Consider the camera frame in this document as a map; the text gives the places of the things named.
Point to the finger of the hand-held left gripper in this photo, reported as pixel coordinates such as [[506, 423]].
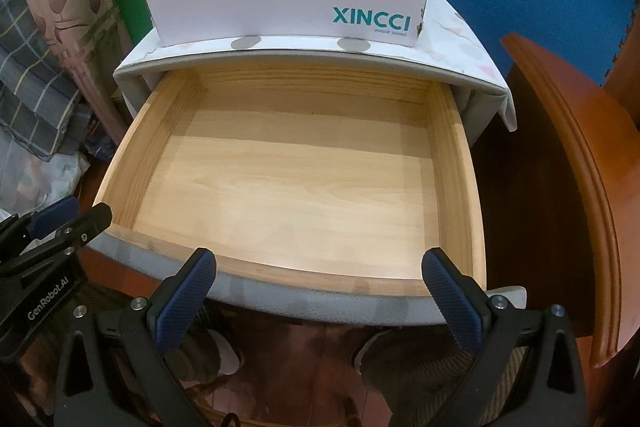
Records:
[[55, 212], [92, 219]]

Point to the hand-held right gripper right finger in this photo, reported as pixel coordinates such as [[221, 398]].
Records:
[[452, 302]]

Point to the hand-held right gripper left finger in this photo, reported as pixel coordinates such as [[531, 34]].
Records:
[[185, 297]]

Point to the grey-fronted wooden drawer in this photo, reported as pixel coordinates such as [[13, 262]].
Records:
[[300, 167]]

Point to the white crumpled bag pile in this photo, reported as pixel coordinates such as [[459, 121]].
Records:
[[30, 177]]

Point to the checked slipper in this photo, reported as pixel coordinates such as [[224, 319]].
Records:
[[372, 352]]

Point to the grey plaid blanket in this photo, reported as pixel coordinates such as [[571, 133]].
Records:
[[30, 107]]

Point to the white dotted cover sheet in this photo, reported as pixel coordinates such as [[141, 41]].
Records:
[[450, 37]]

